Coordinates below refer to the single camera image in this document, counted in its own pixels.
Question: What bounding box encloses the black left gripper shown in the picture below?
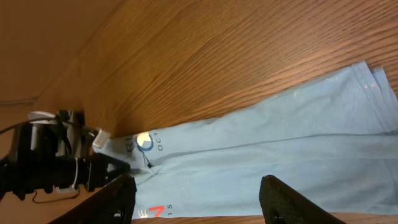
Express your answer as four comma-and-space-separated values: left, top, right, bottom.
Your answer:
54, 154, 131, 195

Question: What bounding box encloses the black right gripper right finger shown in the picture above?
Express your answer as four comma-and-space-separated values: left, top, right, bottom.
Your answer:
259, 175, 345, 224

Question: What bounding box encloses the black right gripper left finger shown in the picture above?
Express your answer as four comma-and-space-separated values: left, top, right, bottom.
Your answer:
50, 174, 137, 224

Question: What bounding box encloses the light blue printed t-shirt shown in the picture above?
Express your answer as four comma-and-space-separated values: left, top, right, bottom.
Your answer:
100, 62, 397, 219

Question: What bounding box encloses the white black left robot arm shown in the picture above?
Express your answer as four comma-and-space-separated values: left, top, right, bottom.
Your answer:
1, 110, 130, 200

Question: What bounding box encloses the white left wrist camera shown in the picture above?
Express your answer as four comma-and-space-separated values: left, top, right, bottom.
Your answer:
92, 129, 111, 149

